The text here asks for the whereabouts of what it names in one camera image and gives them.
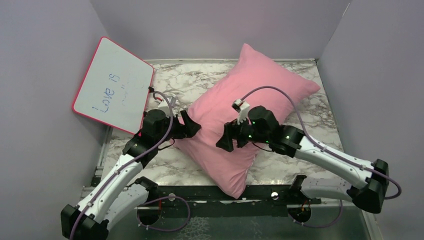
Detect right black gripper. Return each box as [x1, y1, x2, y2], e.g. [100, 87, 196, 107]
[216, 112, 271, 152]

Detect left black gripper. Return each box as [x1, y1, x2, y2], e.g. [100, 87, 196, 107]
[155, 110, 202, 146]

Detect pink floral pillowcase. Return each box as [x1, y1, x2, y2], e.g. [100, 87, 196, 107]
[174, 44, 320, 199]

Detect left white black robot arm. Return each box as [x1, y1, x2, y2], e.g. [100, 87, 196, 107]
[60, 109, 201, 240]

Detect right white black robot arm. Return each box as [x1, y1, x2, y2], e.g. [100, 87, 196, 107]
[215, 106, 389, 214]

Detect pink framed whiteboard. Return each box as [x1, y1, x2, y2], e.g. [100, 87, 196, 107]
[72, 36, 155, 134]

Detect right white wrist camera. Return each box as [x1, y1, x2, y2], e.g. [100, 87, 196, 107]
[231, 99, 250, 125]

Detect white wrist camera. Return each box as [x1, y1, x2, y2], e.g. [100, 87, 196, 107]
[157, 96, 177, 117]
[231, 99, 250, 125]

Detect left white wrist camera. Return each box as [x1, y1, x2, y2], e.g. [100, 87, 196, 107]
[157, 96, 177, 117]

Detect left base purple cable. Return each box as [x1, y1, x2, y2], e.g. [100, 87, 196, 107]
[136, 194, 192, 233]

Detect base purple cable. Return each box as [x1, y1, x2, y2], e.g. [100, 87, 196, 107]
[136, 194, 192, 233]
[286, 200, 343, 229]

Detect black mounting rail base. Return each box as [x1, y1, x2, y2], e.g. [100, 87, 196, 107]
[136, 175, 322, 225]

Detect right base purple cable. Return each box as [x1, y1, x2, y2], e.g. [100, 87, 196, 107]
[286, 200, 343, 229]

